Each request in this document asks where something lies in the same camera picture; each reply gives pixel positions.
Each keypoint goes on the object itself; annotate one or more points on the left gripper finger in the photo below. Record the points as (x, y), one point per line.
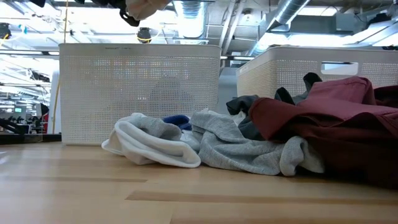
(130, 21)

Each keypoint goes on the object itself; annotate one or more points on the beige garment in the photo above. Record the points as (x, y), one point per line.
(146, 9)

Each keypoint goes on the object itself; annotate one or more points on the blue-purple sock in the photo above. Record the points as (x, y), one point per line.
(177, 120)

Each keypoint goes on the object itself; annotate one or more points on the grey sock with white cuff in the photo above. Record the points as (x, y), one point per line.
(149, 146)

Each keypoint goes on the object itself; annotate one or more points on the dark grey garment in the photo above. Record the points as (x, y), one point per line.
(241, 104)

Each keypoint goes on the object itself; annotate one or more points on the white garment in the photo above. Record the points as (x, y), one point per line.
(239, 117)

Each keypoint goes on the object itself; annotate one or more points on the rose pink garment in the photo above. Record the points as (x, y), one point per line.
(339, 91)

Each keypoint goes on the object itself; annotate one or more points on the white perforated plastic bin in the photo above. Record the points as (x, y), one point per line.
(140, 93)
(273, 74)

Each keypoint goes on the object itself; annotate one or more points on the black and red object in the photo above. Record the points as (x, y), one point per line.
(44, 119)

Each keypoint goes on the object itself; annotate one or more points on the small green lit screen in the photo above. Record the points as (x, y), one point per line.
(18, 109)

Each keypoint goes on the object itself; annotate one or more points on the light grey terry sock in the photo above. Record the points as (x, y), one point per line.
(233, 149)

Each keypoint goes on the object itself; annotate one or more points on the maroon garment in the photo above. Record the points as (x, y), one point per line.
(326, 146)

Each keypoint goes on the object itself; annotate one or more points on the silver flexible duct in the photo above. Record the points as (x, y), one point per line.
(190, 18)

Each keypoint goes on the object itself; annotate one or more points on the silver spiral duct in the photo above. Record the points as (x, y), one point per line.
(289, 12)

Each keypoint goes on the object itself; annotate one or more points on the grey box duct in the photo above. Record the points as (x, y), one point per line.
(320, 25)

